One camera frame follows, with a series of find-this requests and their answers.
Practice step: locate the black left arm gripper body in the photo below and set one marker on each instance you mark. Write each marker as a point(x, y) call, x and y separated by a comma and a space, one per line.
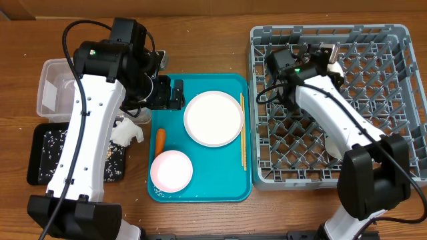
point(159, 99)

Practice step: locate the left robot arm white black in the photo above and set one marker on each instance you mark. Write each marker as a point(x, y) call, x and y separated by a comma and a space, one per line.
point(116, 74)

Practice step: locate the white plastic cup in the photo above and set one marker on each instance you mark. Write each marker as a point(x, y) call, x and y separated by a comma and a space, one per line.
point(331, 148)

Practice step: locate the black waste tray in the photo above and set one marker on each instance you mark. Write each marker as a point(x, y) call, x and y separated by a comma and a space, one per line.
point(37, 143)

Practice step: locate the white tissue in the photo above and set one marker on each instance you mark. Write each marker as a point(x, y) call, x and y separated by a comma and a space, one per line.
point(124, 131)

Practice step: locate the orange carrot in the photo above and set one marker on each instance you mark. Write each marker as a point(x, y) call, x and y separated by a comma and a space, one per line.
point(159, 142)

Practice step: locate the large white plate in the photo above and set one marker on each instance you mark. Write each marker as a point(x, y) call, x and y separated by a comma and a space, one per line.
point(213, 119)

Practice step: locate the cream bowl with food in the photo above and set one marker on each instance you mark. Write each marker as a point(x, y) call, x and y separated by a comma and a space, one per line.
point(336, 68)

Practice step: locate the pink bowl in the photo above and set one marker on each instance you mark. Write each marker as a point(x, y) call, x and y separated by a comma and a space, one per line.
point(171, 171)

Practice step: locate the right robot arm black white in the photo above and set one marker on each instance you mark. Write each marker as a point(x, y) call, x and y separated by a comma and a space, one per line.
point(375, 174)

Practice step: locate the food scraps and rice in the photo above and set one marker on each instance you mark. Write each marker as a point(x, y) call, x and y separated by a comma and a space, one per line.
point(52, 148)

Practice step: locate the clear plastic bin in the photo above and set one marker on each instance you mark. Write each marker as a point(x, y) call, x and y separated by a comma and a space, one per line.
point(58, 94)

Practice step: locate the grey dishwasher rack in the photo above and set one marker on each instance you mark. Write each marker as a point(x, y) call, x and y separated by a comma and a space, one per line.
point(381, 81)

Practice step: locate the wooden chopstick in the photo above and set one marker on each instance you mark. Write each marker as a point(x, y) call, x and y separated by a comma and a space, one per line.
point(241, 129)
point(244, 154)

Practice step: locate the teal plastic tray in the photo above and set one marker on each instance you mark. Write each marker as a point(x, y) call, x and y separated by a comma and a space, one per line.
point(218, 175)

